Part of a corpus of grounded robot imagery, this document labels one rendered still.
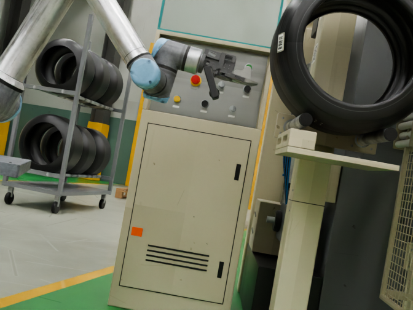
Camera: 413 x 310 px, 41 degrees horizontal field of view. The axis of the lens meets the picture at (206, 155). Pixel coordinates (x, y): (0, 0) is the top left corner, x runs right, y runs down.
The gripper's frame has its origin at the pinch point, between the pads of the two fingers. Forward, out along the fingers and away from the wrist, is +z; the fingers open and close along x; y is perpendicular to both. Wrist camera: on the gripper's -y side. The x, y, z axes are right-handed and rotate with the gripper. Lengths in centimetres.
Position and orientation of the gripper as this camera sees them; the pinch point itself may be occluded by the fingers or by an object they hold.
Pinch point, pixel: (253, 85)
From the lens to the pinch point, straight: 193.1
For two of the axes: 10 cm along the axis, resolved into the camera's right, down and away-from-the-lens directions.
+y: 2.9, -9.6, 0.2
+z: 9.6, 2.9, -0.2
